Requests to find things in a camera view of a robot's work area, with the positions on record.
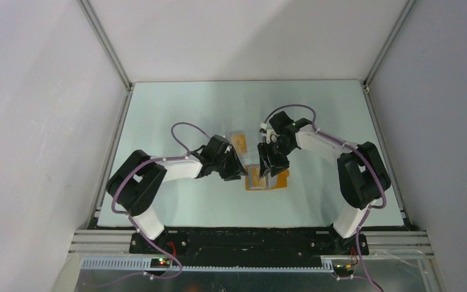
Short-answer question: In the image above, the aluminium frame rail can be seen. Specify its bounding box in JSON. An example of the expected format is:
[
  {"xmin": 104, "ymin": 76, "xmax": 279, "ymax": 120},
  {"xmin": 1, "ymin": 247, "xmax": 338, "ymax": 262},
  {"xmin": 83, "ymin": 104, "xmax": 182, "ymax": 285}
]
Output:
[
  {"xmin": 77, "ymin": 0, "xmax": 134, "ymax": 230},
  {"xmin": 361, "ymin": 0, "xmax": 418, "ymax": 231}
]

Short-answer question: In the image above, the orange credit card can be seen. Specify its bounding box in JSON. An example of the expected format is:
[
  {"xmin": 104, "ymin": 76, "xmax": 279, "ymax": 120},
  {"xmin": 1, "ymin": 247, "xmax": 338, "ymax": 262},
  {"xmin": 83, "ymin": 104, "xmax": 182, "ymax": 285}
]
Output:
[
  {"xmin": 248, "ymin": 165, "xmax": 267, "ymax": 190},
  {"xmin": 230, "ymin": 131, "xmax": 248, "ymax": 157}
]

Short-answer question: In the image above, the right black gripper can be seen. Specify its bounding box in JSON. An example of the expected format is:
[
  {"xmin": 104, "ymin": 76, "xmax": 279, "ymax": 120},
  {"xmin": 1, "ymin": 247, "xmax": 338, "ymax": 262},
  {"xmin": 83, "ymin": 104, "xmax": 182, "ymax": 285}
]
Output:
[{"xmin": 258, "ymin": 139, "xmax": 296, "ymax": 178}]

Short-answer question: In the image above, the orange leather card holder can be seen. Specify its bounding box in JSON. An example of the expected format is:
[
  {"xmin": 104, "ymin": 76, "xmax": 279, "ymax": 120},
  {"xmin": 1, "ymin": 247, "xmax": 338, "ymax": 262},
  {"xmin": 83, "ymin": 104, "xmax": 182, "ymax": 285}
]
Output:
[{"xmin": 245, "ymin": 164, "xmax": 289, "ymax": 191}]

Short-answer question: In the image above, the clear plastic card tray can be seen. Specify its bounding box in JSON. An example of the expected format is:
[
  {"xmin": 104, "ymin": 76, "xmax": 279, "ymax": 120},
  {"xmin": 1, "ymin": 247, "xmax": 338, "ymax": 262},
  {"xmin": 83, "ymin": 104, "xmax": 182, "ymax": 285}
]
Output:
[{"xmin": 228, "ymin": 128, "xmax": 265, "ymax": 160}]

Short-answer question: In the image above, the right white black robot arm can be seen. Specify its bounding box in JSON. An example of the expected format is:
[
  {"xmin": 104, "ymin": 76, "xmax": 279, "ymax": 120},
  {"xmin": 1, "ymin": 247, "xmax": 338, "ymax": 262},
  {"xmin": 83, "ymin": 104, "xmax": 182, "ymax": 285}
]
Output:
[{"xmin": 257, "ymin": 111, "xmax": 391, "ymax": 254}]

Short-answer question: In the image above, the left controller circuit board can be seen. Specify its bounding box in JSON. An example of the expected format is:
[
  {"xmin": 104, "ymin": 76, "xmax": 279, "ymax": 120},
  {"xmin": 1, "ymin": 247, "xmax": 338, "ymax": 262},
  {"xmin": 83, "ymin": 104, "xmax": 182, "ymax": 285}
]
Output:
[{"xmin": 150, "ymin": 257, "xmax": 172, "ymax": 269}]

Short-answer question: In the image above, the right aluminium frame rail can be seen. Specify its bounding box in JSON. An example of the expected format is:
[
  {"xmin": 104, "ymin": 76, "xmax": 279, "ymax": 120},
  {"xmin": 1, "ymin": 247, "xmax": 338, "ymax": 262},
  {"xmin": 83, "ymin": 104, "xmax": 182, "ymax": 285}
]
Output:
[{"xmin": 361, "ymin": 0, "xmax": 418, "ymax": 231}]

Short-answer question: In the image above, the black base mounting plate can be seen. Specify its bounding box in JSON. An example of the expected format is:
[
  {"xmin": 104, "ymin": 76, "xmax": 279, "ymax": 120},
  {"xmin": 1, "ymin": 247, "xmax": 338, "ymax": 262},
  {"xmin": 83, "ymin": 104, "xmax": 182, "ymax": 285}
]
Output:
[{"xmin": 154, "ymin": 227, "xmax": 369, "ymax": 267}]

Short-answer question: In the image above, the left aluminium frame rail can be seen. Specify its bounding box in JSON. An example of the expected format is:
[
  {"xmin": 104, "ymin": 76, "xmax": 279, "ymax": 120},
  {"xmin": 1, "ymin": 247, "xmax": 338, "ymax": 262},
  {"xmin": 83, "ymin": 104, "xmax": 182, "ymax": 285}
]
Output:
[{"xmin": 77, "ymin": 0, "xmax": 134, "ymax": 230}]

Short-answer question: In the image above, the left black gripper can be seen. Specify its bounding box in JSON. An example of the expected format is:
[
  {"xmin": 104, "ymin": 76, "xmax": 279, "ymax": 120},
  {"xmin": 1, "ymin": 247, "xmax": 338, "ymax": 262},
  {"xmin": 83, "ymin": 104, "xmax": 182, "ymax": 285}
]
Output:
[{"xmin": 213, "ymin": 148, "xmax": 248, "ymax": 181}]

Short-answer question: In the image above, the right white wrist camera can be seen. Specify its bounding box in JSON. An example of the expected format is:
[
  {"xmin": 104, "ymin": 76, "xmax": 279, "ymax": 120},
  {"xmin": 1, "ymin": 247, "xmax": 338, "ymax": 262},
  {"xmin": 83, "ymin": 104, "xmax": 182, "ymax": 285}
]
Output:
[{"xmin": 259, "ymin": 123, "xmax": 278, "ymax": 144}]

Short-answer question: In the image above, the grey slotted cable duct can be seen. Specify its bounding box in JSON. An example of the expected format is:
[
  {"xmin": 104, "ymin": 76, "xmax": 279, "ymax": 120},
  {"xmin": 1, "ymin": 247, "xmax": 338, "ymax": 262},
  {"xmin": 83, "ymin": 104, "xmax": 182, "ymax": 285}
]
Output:
[{"xmin": 81, "ymin": 256, "xmax": 334, "ymax": 273}]

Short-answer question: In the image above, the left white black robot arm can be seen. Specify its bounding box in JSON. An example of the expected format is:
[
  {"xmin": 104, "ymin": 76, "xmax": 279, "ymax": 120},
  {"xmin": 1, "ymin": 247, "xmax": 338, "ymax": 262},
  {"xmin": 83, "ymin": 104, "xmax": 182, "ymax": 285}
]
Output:
[{"xmin": 106, "ymin": 135, "xmax": 248, "ymax": 254}]

